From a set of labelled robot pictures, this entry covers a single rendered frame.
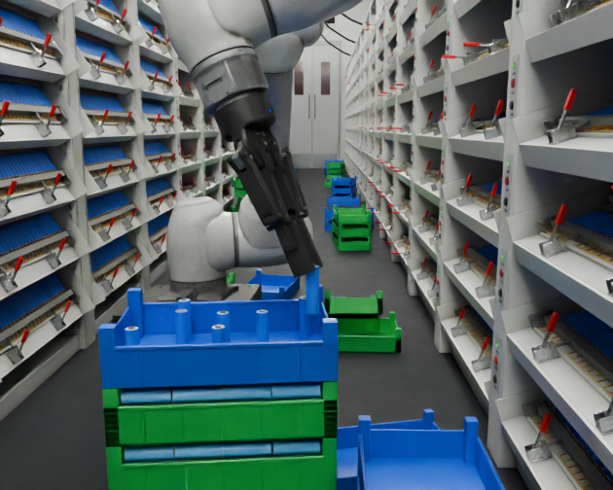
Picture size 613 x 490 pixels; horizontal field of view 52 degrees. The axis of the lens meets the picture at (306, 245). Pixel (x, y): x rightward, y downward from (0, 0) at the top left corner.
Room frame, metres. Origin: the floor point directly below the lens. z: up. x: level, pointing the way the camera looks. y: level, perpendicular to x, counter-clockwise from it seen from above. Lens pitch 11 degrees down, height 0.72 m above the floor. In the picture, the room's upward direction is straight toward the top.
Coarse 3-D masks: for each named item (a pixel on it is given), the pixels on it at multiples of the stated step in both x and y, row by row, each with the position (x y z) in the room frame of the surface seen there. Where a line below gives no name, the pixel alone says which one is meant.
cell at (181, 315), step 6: (180, 312) 0.84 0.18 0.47; (186, 312) 0.84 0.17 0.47; (180, 318) 0.84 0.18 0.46; (186, 318) 0.84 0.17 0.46; (180, 324) 0.84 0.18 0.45; (186, 324) 0.84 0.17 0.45; (180, 330) 0.84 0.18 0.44; (186, 330) 0.84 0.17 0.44; (180, 336) 0.84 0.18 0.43; (186, 336) 0.84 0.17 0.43; (180, 342) 0.84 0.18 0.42; (186, 342) 0.84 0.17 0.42
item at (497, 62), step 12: (504, 24) 1.33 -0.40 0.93; (504, 36) 1.93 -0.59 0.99; (480, 48) 1.93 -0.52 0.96; (456, 60) 1.93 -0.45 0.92; (480, 60) 1.58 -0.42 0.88; (492, 60) 1.47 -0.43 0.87; (504, 60) 1.39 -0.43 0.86; (456, 72) 1.86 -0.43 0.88; (468, 72) 1.72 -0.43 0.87; (480, 72) 1.61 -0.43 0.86; (492, 72) 1.50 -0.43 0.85; (456, 84) 1.90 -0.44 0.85
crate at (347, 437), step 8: (424, 416) 1.34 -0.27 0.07; (432, 416) 1.34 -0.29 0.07; (376, 424) 1.33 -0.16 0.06; (384, 424) 1.33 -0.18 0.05; (392, 424) 1.33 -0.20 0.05; (400, 424) 1.34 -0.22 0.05; (408, 424) 1.34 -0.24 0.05; (416, 424) 1.35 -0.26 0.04; (424, 424) 1.34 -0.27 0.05; (432, 424) 1.33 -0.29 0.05; (344, 432) 1.31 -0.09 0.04; (352, 432) 1.31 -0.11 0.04; (344, 440) 1.31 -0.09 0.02; (352, 440) 1.31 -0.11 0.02; (344, 448) 1.31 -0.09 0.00; (352, 448) 1.31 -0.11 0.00; (344, 456) 1.27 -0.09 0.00; (352, 456) 1.27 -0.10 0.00; (344, 464) 1.24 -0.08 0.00; (352, 464) 1.24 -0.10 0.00; (344, 472) 1.21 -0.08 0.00; (352, 472) 1.21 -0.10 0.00; (344, 480) 1.11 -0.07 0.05; (352, 480) 1.11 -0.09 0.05; (344, 488) 1.11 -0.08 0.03; (352, 488) 1.11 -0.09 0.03
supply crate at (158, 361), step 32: (320, 288) 0.94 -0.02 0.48; (128, 320) 0.90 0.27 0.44; (160, 320) 0.94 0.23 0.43; (192, 320) 0.94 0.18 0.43; (288, 320) 0.95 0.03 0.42; (320, 320) 0.94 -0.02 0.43; (128, 352) 0.74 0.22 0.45; (160, 352) 0.74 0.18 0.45; (192, 352) 0.75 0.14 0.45; (224, 352) 0.75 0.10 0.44; (256, 352) 0.75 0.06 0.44; (288, 352) 0.76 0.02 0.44; (320, 352) 0.76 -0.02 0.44; (128, 384) 0.74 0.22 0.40; (160, 384) 0.74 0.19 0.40; (192, 384) 0.75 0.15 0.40; (224, 384) 0.75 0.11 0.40
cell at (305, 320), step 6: (300, 300) 0.92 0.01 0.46; (300, 306) 0.92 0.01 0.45; (300, 312) 0.92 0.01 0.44; (300, 318) 0.92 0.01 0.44; (306, 318) 0.92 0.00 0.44; (300, 324) 0.92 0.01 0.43; (306, 324) 0.92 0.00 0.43; (300, 330) 0.92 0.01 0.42; (306, 330) 0.92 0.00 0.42; (300, 336) 0.92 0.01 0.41; (306, 336) 0.92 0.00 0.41
